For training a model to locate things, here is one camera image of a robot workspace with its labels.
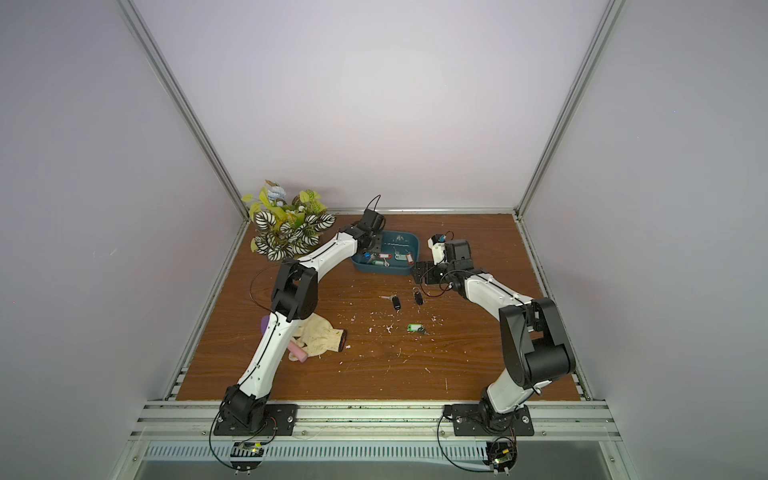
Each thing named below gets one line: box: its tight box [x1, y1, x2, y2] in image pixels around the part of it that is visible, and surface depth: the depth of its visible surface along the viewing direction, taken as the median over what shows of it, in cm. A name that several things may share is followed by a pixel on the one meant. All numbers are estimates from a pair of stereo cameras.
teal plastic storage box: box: [351, 230, 421, 276], surface depth 108 cm
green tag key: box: [407, 323, 429, 335], surface depth 91 cm
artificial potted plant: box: [241, 180, 336, 261], surface depth 87 cm
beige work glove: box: [289, 312, 346, 361], surface depth 87 cm
